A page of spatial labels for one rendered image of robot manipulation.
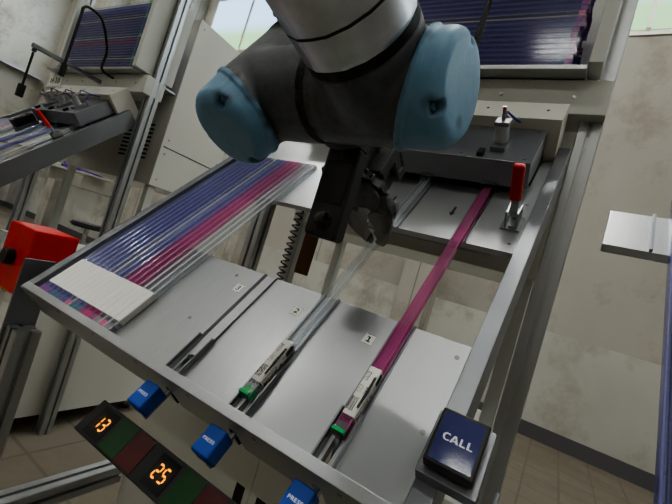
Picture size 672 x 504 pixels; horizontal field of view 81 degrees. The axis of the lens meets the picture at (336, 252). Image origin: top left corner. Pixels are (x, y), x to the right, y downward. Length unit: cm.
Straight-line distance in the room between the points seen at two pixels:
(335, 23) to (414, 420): 34
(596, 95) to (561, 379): 318
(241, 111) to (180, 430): 78
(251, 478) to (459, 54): 78
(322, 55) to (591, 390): 378
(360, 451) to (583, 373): 355
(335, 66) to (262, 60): 11
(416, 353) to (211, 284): 33
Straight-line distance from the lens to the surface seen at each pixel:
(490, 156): 72
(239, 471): 89
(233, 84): 34
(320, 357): 48
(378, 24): 23
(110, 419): 55
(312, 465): 39
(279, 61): 32
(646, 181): 416
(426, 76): 25
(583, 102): 92
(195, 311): 59
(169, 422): 101
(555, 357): 389
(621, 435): 397
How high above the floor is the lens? 90
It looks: 2 degrees up
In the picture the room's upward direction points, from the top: 17 degrees clockwise
